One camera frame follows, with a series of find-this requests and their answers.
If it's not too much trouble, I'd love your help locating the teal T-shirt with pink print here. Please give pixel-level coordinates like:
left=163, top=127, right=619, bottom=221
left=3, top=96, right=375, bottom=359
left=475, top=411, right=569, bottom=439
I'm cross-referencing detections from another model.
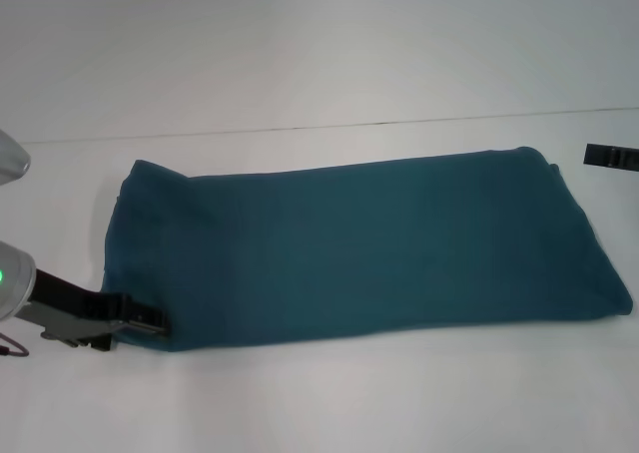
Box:
left=102, top=146, right=635, bottom=355

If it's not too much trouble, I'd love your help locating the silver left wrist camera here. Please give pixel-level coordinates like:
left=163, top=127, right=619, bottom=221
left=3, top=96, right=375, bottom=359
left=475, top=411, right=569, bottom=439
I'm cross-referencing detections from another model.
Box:
left=0, top=128, right=33, bottom=189

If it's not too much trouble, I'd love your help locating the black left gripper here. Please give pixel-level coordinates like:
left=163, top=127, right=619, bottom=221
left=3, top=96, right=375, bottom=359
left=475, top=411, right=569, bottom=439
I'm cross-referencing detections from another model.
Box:
left=18, top=267, right=172, bottom=354

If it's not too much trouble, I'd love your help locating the left arm cable with plug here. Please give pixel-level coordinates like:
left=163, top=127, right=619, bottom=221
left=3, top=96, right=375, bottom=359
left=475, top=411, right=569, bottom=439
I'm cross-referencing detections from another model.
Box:
left=0, top=331, right=31, bottom=359

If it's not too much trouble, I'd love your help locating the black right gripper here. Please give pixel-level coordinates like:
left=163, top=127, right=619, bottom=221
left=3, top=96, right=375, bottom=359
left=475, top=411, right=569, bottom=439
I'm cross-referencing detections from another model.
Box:
left=583, top=143, right=639, bottom=171

